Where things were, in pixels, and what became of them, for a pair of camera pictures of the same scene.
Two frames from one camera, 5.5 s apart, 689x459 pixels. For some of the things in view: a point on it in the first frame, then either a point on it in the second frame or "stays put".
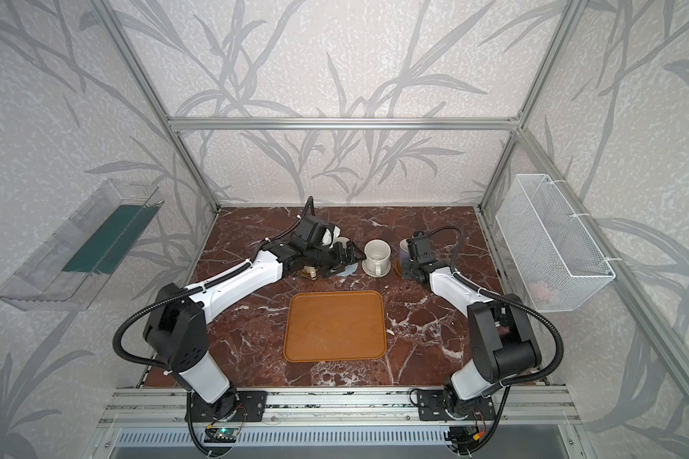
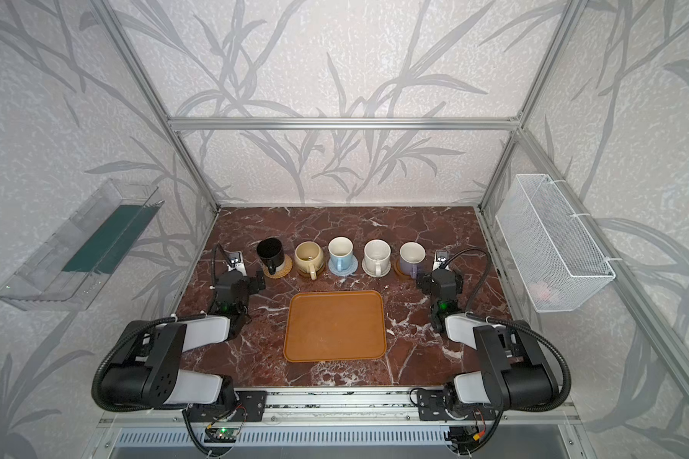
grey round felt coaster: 348,270 stays put
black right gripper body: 411,270 to 436,281
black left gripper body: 333,258 to 233,281
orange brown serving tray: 335,325 stays put
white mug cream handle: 377,256 stays put
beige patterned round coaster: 374,275 stays put
